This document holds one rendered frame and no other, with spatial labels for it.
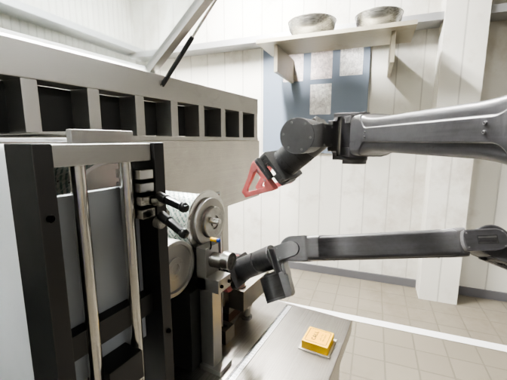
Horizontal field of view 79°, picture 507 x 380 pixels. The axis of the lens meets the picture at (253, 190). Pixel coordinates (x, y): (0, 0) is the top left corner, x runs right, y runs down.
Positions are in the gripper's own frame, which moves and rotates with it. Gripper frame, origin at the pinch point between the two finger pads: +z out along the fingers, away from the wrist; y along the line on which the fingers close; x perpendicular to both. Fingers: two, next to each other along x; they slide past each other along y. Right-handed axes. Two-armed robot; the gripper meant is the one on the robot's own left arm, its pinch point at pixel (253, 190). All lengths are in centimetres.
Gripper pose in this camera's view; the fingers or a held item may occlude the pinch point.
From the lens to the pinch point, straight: 64.2
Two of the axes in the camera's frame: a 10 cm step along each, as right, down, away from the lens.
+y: 4.7, -1.7, 8.7
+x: -5.7, -8.0, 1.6
